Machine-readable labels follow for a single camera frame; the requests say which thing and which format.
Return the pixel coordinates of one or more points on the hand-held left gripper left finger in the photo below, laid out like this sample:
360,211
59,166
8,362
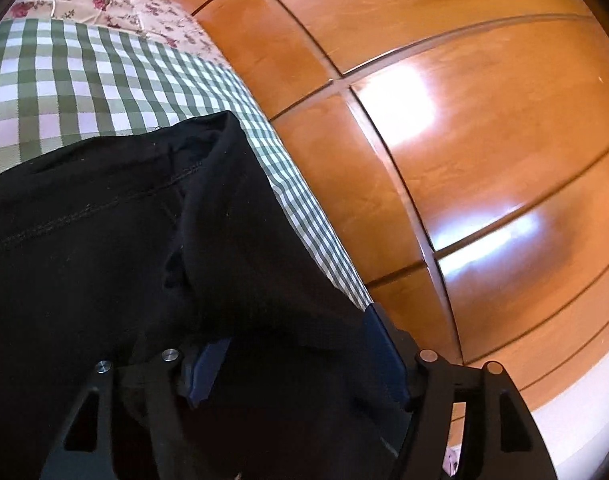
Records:
207,366

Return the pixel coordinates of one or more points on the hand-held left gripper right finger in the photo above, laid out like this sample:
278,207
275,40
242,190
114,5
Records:
384,347

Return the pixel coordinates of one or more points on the black pants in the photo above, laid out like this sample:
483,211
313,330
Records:
194,260

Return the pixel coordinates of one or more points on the pink printed cloth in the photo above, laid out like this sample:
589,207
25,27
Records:
452,466

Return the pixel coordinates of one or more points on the wooden wardrobe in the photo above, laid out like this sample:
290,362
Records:
434,125

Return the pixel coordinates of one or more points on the green checked bed sheet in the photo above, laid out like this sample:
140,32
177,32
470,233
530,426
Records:
79,80

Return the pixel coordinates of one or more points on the floral quilt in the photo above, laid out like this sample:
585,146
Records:
114,2

